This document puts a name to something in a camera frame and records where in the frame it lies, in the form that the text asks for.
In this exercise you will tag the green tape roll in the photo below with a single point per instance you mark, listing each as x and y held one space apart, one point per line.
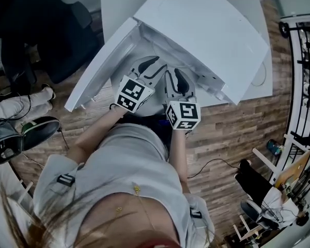
28 126

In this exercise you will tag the white desk frame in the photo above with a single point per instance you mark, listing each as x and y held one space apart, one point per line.
263 159

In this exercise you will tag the person's grey top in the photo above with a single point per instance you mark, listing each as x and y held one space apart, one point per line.
126 159

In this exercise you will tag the round glass turntable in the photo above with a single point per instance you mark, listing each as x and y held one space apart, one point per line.
168 58

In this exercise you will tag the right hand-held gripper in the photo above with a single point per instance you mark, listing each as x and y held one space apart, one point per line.
183 112

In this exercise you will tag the black open carry case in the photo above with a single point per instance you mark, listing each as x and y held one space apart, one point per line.
41 130

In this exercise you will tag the person's left forearm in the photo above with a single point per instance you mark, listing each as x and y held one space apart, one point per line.
98 130

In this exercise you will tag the person's black trousers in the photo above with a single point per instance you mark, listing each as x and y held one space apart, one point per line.
155 123

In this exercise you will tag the teal cup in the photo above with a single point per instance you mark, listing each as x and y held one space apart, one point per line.
275 147

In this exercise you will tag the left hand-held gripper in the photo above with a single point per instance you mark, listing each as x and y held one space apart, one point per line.
130 94

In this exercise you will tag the black office chair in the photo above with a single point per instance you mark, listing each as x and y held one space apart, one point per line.
54 35
18 66

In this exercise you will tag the person's right forearm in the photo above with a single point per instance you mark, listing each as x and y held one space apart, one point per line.
178 159

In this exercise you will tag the black metal shelf rack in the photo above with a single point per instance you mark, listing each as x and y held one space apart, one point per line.
303 138

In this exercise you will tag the wooden board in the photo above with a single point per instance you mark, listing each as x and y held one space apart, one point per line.
294 169

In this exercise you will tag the white microwave oven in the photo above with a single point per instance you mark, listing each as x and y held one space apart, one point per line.
196 22

